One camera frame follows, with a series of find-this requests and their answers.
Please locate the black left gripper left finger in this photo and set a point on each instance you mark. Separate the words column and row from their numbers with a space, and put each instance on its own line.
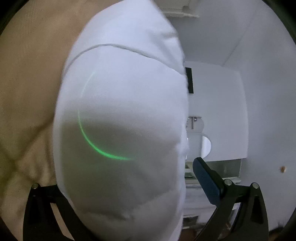
column 39, row 221

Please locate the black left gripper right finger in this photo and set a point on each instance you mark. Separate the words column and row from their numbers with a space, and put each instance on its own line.
column 251, row 220

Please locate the white door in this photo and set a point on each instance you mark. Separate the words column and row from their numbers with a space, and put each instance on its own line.
column 219, row 100

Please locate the mustard yellow bedspread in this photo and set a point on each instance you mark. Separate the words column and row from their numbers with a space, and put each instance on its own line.
column 34, row 47

